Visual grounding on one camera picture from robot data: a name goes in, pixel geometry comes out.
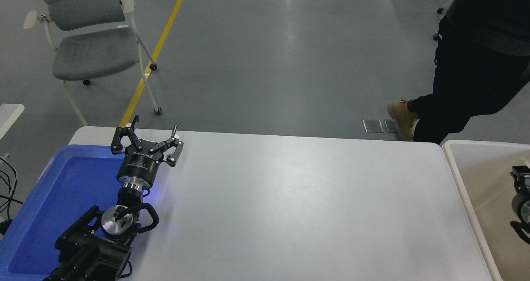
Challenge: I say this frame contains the black cables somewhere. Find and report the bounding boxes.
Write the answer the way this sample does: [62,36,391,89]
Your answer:
[0,154,23,234]

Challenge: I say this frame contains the white framed wheeled chair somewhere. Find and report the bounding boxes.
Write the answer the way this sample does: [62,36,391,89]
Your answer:
[433,0,456,41]

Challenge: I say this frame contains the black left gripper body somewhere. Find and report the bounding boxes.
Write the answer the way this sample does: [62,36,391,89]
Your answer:
[117,142,165,187]

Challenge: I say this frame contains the small white side table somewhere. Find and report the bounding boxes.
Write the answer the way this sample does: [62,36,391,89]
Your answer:
[0,103,24,140]

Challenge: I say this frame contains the large pale bin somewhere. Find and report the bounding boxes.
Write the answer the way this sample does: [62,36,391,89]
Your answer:
[442,140,530,281]

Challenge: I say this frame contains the standing person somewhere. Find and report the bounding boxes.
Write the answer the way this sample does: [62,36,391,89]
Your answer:
[387,0,530,144]

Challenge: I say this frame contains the blue plastic tray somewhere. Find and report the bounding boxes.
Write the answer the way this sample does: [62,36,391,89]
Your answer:
[0,144,166,281]

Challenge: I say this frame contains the grey padded chair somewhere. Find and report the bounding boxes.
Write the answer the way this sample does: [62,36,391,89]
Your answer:
[24,0,163,126]

